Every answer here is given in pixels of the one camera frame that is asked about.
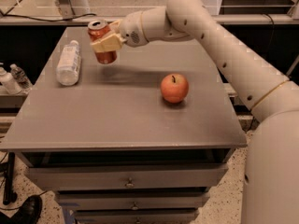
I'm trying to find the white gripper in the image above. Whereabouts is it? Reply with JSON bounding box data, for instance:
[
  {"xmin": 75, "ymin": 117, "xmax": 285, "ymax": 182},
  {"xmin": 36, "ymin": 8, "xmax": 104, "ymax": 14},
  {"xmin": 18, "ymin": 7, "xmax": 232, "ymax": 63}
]
[{"xmin": 90, "ymin": 11, "xmax": 149, "ymax": 53}]

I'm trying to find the red coke can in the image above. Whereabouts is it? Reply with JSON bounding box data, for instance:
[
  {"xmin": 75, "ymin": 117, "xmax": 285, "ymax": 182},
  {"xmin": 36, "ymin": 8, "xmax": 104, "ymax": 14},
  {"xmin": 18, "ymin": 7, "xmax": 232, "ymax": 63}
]
[{"xmin": 88, "ymin": 20, "xmax": 117, "ymax": 64}]

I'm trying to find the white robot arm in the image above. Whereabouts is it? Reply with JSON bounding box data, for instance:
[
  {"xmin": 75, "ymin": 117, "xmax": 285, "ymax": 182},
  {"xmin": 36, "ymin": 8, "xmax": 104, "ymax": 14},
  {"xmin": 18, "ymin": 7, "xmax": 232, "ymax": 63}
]
[{"xmin": 92, "ymin": 0, "xmax": 299, "ymax": 224}]

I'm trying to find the clear plastic water bottle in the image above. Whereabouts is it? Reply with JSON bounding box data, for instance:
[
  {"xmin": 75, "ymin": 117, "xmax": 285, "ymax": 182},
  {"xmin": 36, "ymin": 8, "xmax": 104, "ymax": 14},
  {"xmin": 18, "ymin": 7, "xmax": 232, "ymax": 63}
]
[{"xmin": 56, "ymin": 40, "xmax": 81, "ymax": 86}]

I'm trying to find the small clear bottle on shelf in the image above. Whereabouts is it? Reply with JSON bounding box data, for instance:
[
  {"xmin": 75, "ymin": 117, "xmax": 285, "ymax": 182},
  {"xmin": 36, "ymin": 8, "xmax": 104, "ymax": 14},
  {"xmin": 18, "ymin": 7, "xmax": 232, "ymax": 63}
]
[{"xmin": 10, "ymin": 63, "xmax": 33, "ymax": 90}]

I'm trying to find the white squeeze bottle on shelf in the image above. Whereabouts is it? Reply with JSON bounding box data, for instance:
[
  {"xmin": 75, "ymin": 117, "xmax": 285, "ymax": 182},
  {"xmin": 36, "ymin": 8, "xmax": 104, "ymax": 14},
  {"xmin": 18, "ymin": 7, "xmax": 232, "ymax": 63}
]
[{"xmin": 0, "ymin": 67, "xmax": 21, "ymax": 94}]

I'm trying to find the red apple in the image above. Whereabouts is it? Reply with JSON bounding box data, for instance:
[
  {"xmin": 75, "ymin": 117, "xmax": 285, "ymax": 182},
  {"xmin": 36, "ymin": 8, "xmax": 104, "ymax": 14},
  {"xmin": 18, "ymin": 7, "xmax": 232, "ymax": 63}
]
[{"xmin": 160, "ymin": 74, "xmax": 189, "ymax": 104}]

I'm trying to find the grey drawer cabinet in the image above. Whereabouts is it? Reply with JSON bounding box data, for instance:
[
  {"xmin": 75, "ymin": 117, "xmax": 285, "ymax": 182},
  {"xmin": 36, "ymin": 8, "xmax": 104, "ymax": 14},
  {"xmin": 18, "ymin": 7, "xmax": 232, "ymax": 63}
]
[{"xmin": 0, "ymin": 25, "xmax": 249, "ymax": 224}]

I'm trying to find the top grey drawer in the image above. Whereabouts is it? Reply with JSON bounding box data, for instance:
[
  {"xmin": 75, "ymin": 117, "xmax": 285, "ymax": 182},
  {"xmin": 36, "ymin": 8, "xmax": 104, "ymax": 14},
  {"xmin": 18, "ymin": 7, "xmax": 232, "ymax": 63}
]
[{"xmin": 27, "ymin": 163, "xmax": 227, "ymax": 191}]

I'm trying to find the grey drawer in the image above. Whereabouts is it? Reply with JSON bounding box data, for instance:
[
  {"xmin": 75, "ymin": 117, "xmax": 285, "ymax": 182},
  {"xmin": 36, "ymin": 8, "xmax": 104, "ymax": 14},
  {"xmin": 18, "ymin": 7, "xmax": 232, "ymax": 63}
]
[
  {"xmin": 75, "ymin": 209, "xmax": 198, "ymax": 224},
  {"xmin": 27, "ymin": 163, "xmax": 227, "ymax": 191},
  {"xmin": 58, "ymin": 191, "xmax": 209, "ymax": 210}
]

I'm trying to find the middle grey drawer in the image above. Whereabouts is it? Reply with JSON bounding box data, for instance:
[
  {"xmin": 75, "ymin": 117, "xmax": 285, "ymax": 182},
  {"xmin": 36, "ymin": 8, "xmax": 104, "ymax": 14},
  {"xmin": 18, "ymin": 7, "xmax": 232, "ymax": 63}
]
[{"xmin": 58, "ymin": 191, "xmax": 209, "ymax": 210}]

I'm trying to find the bottom grey drawer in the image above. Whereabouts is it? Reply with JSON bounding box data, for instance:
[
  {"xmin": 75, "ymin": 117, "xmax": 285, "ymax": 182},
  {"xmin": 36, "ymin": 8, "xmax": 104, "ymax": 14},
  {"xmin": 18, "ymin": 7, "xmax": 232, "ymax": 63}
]
[{"xmin": 75, "ymin": 209, "xmax": 198, "ymax": 224}]

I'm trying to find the black stand leg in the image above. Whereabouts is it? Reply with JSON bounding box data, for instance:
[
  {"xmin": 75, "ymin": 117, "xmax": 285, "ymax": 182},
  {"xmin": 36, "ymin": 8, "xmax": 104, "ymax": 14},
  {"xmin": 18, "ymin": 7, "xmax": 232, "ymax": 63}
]
[{"xmin": 2, "ymin": 152, "xmax": 17, "ymax": 205}]

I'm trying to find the black shoe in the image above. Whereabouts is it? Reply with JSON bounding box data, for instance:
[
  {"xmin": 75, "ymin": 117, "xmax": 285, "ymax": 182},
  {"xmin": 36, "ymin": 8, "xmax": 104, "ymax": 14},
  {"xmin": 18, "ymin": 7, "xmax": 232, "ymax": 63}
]
[{"xmin": 11, "ymin": 195, "xmax": 42, "ymax": 224}]

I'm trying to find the white post base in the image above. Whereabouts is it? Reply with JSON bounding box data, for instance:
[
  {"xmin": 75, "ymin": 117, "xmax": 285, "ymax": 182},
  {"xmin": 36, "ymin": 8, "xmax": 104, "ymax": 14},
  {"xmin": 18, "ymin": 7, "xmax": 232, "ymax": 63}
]
[{"xmin": 47, "ymin": 0, "xmax": 92, "ymax": 20}]

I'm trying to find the black cable on ledge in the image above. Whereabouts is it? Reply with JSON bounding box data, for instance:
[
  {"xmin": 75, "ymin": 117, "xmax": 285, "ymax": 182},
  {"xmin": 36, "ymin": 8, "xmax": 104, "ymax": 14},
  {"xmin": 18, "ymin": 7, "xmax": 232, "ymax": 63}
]
[{"xmin": 0, "ymin": 0, "xmax": 97, "ymax": 22}]

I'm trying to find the black cable at right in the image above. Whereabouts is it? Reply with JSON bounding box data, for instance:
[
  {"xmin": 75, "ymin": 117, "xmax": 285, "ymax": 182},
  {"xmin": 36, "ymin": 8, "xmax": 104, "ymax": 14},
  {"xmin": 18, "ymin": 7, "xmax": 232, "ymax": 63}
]
[{"xmin": 242, "ymin": 117, "xmax": 256, "ymax": 133}]

